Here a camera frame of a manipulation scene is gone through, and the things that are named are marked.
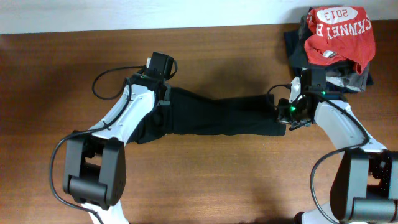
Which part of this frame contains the black t-shirt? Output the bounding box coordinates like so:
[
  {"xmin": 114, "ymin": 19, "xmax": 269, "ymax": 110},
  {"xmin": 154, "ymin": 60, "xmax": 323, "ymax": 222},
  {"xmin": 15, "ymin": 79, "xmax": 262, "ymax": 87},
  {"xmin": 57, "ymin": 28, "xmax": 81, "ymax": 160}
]
[{"xmin": 129, "ymin": 87, "xmax": 286, "ymax": 144}]

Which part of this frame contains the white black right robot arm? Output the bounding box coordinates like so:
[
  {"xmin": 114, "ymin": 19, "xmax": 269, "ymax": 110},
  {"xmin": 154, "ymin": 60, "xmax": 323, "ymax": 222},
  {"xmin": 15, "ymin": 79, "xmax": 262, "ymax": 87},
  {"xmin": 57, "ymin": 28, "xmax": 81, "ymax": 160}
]
[{"xmin": 277, "ymin": 69, "xmax": 397, "ymax": 224}]

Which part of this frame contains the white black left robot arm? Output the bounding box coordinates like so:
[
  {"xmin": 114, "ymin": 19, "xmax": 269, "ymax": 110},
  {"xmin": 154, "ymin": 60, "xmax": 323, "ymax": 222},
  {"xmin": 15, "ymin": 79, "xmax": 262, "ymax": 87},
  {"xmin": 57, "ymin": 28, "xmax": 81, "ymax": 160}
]
[{"xmin": 54, "ymin": 52, "xmax": 178, "ymax": 223}]

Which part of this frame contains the grey folded garment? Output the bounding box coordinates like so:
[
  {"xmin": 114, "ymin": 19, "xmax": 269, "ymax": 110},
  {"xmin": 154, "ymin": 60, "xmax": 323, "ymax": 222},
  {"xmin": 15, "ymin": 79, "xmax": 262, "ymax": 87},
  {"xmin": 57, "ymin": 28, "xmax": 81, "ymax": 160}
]
[{"xmin": 326, "ymin": 64, "xmax": 370, "ymax": 92}]

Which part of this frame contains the dark navy folded garment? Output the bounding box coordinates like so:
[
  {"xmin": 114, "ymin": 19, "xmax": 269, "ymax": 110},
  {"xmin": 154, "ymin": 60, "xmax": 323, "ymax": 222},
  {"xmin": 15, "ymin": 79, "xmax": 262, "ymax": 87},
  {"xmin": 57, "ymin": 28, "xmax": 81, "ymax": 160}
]
[{"xmin": 284, "ymin": 16, "xmax": 374, "ymax": 93}]

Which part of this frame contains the red printed t-shirt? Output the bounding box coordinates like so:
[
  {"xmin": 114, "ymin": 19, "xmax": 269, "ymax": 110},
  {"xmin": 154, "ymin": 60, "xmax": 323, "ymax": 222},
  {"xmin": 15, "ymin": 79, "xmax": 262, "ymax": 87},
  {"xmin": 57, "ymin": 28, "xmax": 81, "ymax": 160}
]
[{"xmin": 304, "ymin": 6, "xmax": 376, "ymax": 74}]

